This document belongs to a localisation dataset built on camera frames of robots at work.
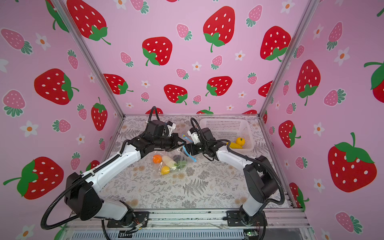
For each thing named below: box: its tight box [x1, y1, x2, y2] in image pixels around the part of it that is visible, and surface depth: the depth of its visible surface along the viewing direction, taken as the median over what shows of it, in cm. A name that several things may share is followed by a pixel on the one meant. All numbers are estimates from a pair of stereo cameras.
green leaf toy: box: [174, 161, 187, 169], surface depth 85 cm
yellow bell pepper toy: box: [236, 137, 246, 147], surface depth 100 cm
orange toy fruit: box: [152, 154, 163, 164], surface depth 93 cm
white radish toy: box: [162, 155, 177, 169], surface depth 92 cm
